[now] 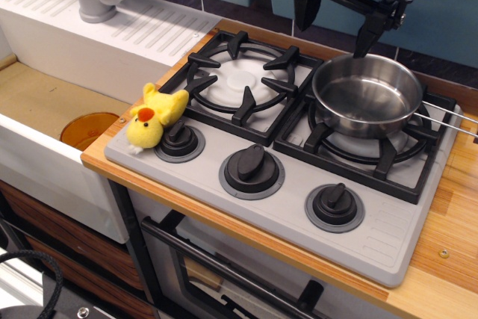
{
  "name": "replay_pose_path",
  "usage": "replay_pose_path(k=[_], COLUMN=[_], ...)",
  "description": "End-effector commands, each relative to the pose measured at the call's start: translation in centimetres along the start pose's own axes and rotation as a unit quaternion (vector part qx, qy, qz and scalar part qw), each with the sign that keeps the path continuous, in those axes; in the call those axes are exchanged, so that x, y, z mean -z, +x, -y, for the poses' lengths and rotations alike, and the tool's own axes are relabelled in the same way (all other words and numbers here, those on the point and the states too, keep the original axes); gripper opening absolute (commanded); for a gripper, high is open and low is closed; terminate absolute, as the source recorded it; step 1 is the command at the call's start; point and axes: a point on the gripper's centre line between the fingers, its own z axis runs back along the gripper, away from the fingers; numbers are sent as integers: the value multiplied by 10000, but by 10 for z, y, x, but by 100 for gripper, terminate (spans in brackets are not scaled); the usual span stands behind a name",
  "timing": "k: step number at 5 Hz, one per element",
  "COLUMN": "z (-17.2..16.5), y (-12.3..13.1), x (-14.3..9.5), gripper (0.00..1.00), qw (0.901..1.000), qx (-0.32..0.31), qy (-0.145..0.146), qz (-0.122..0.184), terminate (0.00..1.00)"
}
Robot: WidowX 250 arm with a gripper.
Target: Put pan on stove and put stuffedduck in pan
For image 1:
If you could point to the oven door with handle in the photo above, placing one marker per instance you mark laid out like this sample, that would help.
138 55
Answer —
216 276

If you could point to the wooden drawer fronts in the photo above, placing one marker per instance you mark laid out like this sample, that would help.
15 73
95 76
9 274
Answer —
91 263

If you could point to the black stove knob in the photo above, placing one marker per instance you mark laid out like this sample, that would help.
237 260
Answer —
334 208
252 173
181 143

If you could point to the white toy sink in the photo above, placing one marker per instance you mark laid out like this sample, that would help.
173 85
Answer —
55 68

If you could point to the grey toy stove top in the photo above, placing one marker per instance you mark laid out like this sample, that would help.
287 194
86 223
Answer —
380 248

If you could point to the yellow stuffed duck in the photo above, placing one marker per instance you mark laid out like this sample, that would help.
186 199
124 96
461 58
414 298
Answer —
157 119

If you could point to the black right stove knob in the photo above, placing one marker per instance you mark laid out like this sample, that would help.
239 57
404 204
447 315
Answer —
334 208

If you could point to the orange plastic plate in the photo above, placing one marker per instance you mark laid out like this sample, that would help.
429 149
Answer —
84 130

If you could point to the black left stove knob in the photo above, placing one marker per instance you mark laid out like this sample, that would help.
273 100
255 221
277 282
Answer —
181 143

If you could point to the black left burner grate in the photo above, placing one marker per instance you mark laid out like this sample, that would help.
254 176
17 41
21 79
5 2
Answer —
241 89

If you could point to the stainless steel pan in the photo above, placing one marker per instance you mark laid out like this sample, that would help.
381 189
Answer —
369 97

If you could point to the black middle stove knob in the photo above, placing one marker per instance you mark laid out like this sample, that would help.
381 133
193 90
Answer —
252 173

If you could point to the black burner grate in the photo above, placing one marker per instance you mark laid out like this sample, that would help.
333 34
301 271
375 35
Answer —
407 165
241 89

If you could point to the black right burner grate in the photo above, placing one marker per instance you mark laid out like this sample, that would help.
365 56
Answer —
407 165

